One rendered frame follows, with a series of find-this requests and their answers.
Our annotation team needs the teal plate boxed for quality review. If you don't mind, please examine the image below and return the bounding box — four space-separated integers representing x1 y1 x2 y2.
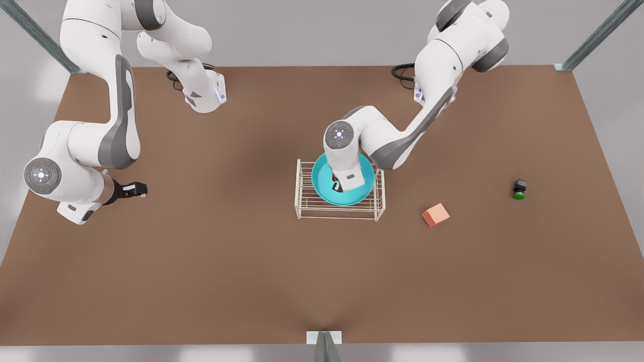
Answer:
311 152 376 207

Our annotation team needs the orange box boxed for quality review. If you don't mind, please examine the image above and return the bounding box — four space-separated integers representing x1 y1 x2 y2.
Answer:
422 203 451 228

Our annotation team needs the white wire shelf rack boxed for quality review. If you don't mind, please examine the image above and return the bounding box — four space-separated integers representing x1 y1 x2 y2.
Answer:
295 159 386 222

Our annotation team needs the black right arm cable loop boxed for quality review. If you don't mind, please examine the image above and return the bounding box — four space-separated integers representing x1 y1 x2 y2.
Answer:
166 63 216 92

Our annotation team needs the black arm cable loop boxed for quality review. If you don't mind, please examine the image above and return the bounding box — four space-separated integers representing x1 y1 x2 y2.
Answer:
166 63 216 92
391 63 419 92

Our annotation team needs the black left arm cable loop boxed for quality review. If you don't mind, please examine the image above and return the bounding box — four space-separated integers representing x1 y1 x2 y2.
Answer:
391 63 419 92

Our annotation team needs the silver frame post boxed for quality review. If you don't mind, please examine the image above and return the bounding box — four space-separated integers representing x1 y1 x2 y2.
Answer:
553 0 644 72
306 330 343 362
0 0 87 75

